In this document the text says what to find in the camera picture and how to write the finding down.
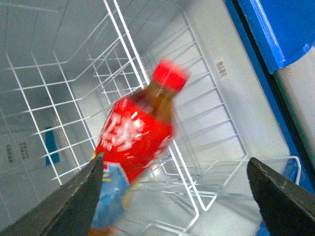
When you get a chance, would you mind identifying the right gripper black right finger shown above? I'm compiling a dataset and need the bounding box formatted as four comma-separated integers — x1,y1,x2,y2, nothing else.
247,157,315,236

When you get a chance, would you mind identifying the white chest freezer blue rim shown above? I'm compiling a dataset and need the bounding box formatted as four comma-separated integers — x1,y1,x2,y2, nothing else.
0,0,313,236

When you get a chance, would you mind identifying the white wire freezer basket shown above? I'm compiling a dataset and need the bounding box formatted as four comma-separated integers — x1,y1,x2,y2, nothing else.
87,0,302,233

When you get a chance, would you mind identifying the red iced tea bottle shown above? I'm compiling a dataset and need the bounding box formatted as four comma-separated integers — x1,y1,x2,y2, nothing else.
89,59,190,236

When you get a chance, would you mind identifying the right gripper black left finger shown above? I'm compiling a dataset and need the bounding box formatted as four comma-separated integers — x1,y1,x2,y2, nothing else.
0,157,103,236

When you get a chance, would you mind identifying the glass sliding freezer lid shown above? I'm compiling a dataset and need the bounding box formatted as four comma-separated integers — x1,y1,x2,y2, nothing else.
225,0,315,74

